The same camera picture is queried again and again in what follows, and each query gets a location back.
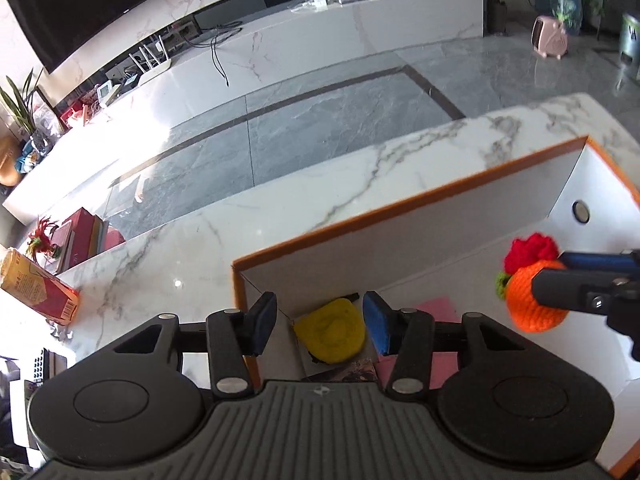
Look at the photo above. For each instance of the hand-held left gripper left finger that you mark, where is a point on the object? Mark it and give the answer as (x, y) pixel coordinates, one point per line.
(262, 325)

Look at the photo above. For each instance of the crochet orange fruit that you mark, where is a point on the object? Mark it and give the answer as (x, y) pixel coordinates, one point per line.
(520, 300)

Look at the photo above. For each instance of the red feather shuttlecock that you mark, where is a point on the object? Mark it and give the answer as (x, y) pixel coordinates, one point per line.
(42, 240)

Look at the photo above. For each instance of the stack of red books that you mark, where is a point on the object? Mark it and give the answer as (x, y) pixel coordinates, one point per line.
(80, 237)

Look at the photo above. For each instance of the potted orchid plant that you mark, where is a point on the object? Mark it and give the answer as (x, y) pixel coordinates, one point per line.
(25, 110)

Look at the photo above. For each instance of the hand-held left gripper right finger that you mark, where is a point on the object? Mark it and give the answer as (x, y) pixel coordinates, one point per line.
(377, 327)

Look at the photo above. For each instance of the black television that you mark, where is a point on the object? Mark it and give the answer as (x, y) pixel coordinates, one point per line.
(125, 5)

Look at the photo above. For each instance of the white desk display device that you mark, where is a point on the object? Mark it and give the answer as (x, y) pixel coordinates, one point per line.
(107, 94)

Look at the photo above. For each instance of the orange red carton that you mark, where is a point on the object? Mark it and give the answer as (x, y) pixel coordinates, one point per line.
(40, 287)

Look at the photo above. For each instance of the white box with orange rim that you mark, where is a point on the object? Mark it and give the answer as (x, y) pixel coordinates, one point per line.
(450, 220)

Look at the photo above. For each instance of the white router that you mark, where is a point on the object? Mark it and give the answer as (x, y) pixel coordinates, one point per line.
(152, 72)

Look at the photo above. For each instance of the pink snap card holder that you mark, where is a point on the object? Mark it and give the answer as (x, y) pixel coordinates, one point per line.
(440, 307)

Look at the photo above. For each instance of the white marble television cabinet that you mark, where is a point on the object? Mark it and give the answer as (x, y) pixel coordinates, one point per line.
(300, 60)

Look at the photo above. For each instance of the silver green canister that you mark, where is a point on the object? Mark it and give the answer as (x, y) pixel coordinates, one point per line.
(631, 35)

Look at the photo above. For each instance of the pink fan heater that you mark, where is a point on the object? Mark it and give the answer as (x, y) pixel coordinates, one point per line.
(550, 37)

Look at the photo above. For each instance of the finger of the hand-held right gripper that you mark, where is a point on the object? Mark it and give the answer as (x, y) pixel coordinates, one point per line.
(600, 260)
(575, 290)

